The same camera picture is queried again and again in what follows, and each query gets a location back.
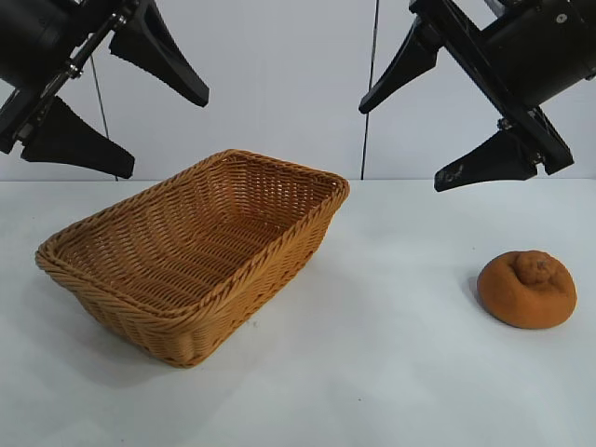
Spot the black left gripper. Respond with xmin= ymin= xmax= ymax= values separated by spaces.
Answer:
xmin=0 ymin=0 xmax=210 ymax=180

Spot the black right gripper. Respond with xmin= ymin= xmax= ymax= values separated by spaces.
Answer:
xmin=358 ymin=0 xmax=596 ymax=193

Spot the brown round bread bun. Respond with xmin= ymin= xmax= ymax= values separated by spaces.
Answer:
xmin=477 ymin=250 xmax=578 ymax=331

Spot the tan woven wicker basket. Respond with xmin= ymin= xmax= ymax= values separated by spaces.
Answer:
xmin=34 ymin=148 xmax=351 ymax=370

